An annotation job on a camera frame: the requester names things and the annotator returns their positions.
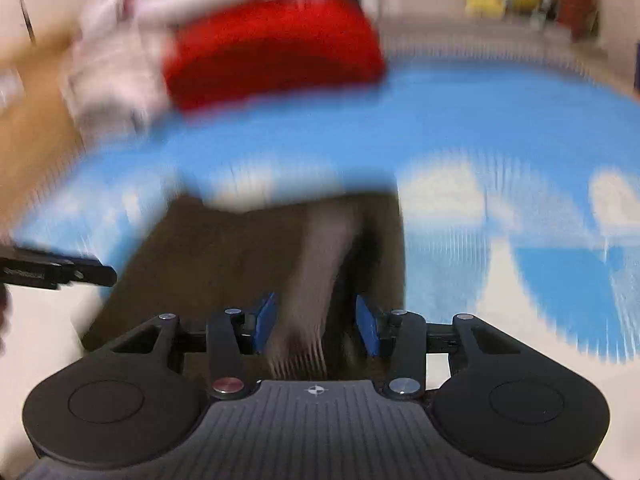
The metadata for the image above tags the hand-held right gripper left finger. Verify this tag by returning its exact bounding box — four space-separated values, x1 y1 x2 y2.
107 291 277 402

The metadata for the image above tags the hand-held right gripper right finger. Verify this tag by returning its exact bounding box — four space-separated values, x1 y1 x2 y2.
354 294 526 402

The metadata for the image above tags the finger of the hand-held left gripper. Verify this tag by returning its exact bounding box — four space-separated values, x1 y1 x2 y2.
0 244 118 291

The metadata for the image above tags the dark brown towel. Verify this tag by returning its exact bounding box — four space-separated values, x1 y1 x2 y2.
80 192 408 381

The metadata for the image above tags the brown cardboard box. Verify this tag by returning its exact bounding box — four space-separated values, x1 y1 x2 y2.
0 30 87 226

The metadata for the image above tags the white cloth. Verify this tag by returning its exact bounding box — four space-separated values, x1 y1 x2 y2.
65 0 261 138

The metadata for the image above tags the blue cloud print blanket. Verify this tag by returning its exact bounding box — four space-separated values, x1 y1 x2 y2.
0 55 640 366

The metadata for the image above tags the red cloth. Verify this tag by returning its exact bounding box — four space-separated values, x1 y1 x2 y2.
162 0 388 113

